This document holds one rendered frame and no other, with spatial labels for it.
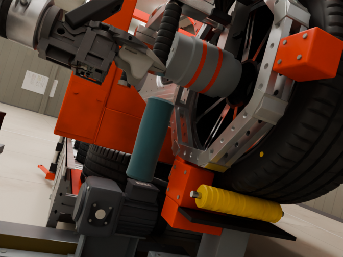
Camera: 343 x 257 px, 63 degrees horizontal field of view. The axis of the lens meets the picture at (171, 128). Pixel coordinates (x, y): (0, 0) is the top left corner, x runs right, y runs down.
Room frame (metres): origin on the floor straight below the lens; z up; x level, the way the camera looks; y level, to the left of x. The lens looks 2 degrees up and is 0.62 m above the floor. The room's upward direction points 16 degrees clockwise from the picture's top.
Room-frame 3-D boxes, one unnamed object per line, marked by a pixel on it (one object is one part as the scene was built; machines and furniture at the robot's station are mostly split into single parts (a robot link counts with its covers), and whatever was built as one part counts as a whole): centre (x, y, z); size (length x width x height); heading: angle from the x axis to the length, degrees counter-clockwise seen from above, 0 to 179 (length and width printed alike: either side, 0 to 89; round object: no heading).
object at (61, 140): (2.27, 0.82, 0.30); 0.09 x 0.05 x 0.50; 21
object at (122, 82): (0.90, 0.19, 0.83); 0.04 x 0.04 x 0.16
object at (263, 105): (0.82, -0.09, 0.85); 0.54 x 0.07 x 0.54; 21
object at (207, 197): (0.74, -0.23, 0.51); 0.29 x 0.06 x 0.06; 111
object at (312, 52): (0.53, -0.21, 0.85); 0.09 x 0.08 x 0.07; 21
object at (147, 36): (0.91, 0.16, 0.93); 0.09 x 0.05 x 0.05; 111
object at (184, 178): (0.83, -0.13, 0.48); 0.16 x 0.12 x 0.17; 111
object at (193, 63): (0.80, -0.03, 0.85); 0.21 x 0.14 x 0.14; 111
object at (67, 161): (2.37, 0.79, 0.28); 2.47 x 0.09 x 0.22; 21
